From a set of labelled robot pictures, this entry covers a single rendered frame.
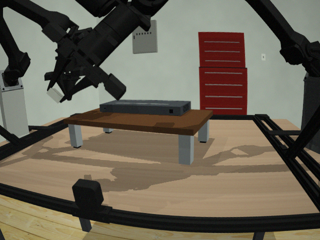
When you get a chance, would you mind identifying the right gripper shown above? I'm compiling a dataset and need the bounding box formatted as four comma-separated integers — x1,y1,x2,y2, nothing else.
42,21,127,103

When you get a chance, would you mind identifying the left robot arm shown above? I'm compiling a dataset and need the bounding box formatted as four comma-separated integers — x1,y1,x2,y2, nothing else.
0,0,93,87

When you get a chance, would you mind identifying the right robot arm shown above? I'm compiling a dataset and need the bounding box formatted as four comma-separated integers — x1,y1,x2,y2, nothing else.
75,0,320,78

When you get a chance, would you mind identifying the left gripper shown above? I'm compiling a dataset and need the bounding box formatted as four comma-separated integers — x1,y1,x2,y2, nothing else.
44,56,90,95

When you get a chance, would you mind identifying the brown wooden stand with grey legs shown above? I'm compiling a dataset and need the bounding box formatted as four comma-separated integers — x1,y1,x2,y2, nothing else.
63,108,213,165

